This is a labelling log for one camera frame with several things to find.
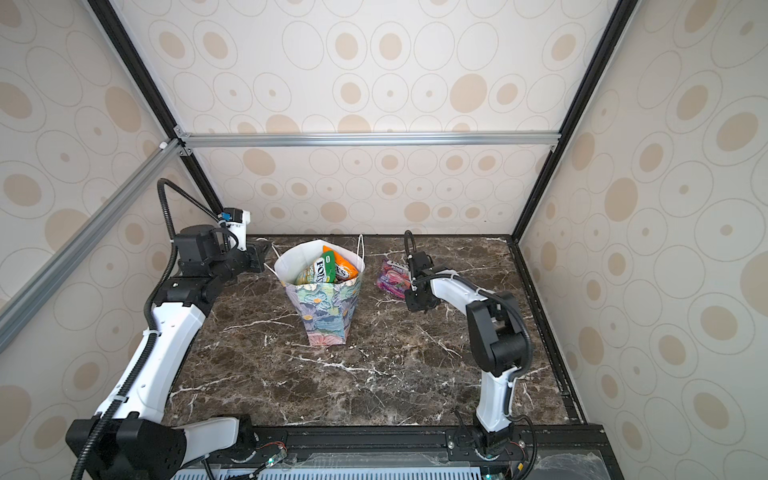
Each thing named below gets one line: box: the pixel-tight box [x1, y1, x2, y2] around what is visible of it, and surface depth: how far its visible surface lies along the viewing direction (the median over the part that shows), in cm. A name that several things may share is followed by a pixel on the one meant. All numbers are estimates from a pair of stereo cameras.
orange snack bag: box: [322, 245, 359, 283], surface depth 85 cm
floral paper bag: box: [274, 240, 365, 347], surface depth 82 cm
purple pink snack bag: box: [377, 260, 411, 299], surface depth 105 cm
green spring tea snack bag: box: [296, 251, 337, 284], surface depth 83 cm
